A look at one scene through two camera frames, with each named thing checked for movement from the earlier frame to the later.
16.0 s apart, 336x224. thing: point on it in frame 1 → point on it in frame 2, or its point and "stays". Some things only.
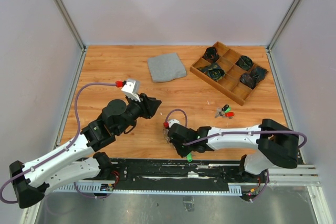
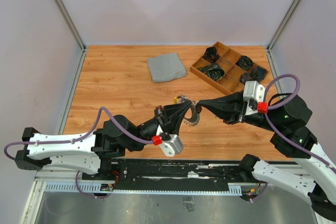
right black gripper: [181, 152] → [230, 107]
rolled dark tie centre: [213, 71] stays
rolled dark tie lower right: [251, 79] stays
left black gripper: [149, 105] → [163, 118]
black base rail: [178, 173] stays
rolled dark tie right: [244, 62] stays
